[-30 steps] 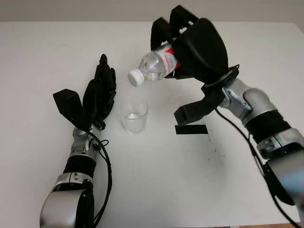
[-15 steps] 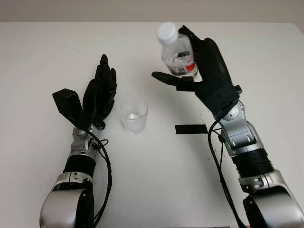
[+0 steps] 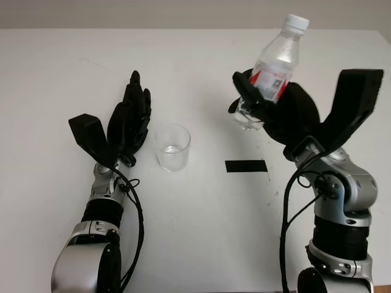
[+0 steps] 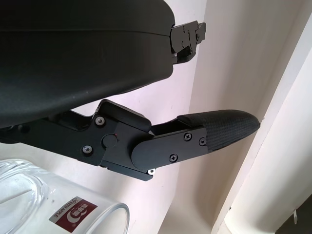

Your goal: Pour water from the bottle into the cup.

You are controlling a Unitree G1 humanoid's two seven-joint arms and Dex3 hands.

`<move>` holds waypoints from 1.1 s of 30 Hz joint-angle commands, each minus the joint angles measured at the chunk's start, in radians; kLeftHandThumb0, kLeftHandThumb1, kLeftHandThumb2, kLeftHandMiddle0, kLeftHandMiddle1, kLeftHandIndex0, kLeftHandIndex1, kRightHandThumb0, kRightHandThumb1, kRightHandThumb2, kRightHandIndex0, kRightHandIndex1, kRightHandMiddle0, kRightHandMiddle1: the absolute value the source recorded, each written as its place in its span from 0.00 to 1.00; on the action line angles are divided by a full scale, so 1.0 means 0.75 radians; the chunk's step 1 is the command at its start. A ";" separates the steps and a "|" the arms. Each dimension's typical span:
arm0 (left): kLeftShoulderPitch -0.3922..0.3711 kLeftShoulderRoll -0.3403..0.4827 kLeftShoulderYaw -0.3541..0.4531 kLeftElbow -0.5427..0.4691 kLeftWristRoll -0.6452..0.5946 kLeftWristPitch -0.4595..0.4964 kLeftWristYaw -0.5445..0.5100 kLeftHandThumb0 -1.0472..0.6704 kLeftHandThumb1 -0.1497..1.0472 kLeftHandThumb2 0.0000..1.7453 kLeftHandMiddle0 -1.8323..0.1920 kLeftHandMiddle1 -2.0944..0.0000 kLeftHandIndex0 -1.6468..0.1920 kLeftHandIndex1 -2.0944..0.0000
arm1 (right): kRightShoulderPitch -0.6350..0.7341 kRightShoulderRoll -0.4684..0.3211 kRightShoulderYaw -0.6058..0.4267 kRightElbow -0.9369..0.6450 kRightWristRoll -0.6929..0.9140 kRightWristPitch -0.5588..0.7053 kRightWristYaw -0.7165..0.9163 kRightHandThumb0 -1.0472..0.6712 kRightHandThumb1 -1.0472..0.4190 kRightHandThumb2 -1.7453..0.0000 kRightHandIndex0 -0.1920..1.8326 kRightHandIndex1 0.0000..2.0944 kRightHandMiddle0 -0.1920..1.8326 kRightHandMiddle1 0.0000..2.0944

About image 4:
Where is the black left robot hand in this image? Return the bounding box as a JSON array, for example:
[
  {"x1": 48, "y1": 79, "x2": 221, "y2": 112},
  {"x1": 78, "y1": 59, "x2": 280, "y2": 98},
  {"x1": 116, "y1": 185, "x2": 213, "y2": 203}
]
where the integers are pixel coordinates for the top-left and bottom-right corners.
[{"x1": 0, "y1": 0, "x2": 260, "y2": 182}]

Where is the clear glass cup red label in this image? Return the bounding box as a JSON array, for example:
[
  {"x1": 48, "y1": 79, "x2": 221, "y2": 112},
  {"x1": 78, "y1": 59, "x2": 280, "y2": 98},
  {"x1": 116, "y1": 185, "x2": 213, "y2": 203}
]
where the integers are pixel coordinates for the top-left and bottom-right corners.
[{"x1": 0, "y1": 158, "x2": 130, "y2": 234}]

